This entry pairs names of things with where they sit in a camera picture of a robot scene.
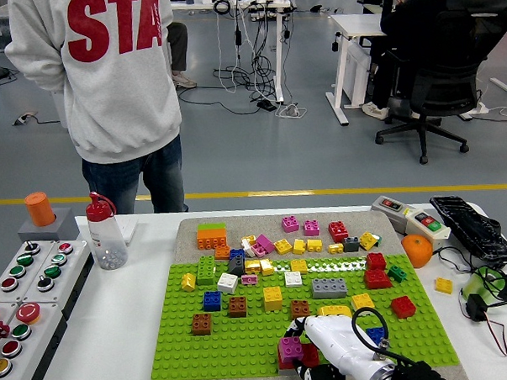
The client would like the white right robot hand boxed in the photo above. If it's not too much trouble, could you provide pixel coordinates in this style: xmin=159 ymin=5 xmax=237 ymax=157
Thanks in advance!
xmin=278 ymin=311 xmax=397 ymax=380

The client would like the large red brick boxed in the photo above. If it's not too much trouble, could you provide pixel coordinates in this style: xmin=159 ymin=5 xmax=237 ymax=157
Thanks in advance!
xmin=276 ymin=340 xmax=322 ymax=373

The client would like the yellow curved brick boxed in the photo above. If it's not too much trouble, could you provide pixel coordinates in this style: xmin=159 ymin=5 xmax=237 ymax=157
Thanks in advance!
xmin=317 ymin=304 xmax=354 ymax=318

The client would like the brown square brick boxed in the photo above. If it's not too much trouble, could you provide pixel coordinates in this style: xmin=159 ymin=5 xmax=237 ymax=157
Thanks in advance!
xmin=227 ymin=296 xmax=249 ymax=319
xmin=190 ymin=312 xmax=214 ymax=337
xmin=289 ymin=299 xmax=312 ymax=323

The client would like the long grey brick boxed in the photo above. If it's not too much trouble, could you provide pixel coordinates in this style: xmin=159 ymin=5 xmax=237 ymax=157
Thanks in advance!
xmin=310 ymin=276 xmax=350 ymax=301

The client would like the red square brick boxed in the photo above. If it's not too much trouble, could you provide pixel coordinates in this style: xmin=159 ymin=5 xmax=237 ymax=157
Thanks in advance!
xmin=389 ymin=295 xmax=418 ymax=320
xmin=362 ymin=268 xmax=394 ymax=291
xmin=327 ymin=220 xmax=350 ymax=244
xmin=364 ymin=251 xmax=388 ymax=272

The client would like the small green brick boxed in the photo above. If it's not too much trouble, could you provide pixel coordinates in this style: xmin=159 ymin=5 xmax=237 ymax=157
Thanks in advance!
xmin=386 ymin=264 xmax=409 ymax=284

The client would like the dark grey slope brick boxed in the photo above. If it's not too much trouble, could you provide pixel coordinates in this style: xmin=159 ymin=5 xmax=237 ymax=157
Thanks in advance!
xmin=226 ymin=256 xmax=246 ymax=277

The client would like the tall green brick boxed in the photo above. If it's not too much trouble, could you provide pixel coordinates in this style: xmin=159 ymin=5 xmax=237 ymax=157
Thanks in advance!
xmin=195 ymin=254 xmax=217 ymax=287

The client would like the large orange brick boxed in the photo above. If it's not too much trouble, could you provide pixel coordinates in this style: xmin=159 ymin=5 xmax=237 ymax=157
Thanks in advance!
xmin=195 ymin=228 xmax=229 ymax=252

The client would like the green flat brick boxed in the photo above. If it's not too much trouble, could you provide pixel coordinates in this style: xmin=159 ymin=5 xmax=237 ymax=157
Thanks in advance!
xmin=197 ymin=221 xmax=228 ymax=235

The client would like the green studded baseplate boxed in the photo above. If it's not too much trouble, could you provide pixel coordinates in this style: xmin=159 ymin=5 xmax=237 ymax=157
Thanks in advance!
xmin=151 ymin=243 xmax=465 ymax=380

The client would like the orange fruit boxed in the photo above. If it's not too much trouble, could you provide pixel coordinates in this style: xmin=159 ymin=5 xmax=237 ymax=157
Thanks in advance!
xmin=400 ymin=233 xmax=434 ymax=269

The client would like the grey-brown mat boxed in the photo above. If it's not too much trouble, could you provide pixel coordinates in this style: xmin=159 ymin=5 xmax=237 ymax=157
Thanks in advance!
xmin=151 ymin=200 xmax=487 ymax=380

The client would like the black power adapter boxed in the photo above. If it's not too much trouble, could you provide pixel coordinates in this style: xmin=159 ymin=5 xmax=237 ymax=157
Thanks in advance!
xmin=465 ymin=293 xmax=490 ymax=322

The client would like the green tape roll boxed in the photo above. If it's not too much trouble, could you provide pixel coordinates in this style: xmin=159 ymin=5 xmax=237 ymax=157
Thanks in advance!
xmin=461 ymin=266 xmax=507 ymax=303

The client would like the black wrapped keyboard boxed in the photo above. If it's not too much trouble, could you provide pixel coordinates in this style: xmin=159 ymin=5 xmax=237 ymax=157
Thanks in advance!
xmin=426 ymin=194 xmax=507 ymax=269

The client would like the clear bottle red cap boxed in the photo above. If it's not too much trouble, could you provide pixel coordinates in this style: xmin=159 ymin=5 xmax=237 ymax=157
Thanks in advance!
xmin=82 ymin=191 xmax=132 ymax=272

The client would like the white desk cabinet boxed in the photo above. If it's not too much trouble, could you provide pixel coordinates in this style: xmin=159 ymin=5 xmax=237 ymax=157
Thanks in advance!
xmin=341 ymin=39 xmax=377 ymax=108

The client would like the grey square block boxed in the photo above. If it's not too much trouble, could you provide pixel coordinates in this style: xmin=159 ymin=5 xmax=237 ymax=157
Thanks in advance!
xmin=17 ymin=205 xmax=81 ymax=245

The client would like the grey push-button box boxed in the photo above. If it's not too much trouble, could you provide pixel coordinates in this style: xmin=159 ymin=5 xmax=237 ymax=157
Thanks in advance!
xmin=20 ymin=237 xmax=96 ymax=323
xmin=0 ymin=238 xmax=58 ymax=305

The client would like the black office chair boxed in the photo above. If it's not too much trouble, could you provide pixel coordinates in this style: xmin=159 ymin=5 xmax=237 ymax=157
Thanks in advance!
xmin=372 ymin=1 xmax=507 ymax=169

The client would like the orange cylinder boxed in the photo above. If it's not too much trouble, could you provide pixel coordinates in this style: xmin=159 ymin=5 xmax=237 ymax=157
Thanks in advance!
xmin=23 ymin=191 xmax=58 ymax=228

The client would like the seated person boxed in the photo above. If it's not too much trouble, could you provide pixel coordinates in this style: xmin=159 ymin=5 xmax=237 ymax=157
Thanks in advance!
xmin=165 ymin=20 xmax=201 ymax=90
xmin=359 ymin=0 xmax=507 ymax=126

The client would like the standing person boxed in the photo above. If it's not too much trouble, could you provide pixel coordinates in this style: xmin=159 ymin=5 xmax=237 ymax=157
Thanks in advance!
xmin=0 ymin=0 xmax=195 ymax=218

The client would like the grey floor socket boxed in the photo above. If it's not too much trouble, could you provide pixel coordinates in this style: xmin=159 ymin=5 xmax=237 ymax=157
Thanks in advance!
xmin=12 ymin=109 xmax=39 ymax=128

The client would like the thin black cable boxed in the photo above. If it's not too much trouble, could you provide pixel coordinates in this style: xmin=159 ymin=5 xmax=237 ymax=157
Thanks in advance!
xmin=436 ymin=246 xmax=478 ymax=275

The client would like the grey switch box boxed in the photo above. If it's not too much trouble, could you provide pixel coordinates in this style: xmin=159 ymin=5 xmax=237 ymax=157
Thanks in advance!
xmin=369 ymin=194 xmax=418 ymax=234

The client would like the white switch box green button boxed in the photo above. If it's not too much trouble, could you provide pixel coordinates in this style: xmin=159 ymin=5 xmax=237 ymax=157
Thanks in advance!
xmin=404 ymin=207 xmax=453 ymax=251

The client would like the thin red wire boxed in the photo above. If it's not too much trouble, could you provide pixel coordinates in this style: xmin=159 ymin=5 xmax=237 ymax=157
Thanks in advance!
xmin=479 ymin=309 xmax=507 ymax=357

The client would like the white wall switch panel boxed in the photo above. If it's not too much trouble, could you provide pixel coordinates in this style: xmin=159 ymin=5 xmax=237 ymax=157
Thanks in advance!
xmin=115 ymin=216 xmax=140 ymax=245

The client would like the tangled cable bundle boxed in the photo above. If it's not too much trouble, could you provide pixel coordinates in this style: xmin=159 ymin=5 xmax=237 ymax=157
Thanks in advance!
xmin=177 ymin=0 xmax=296 ymax=117

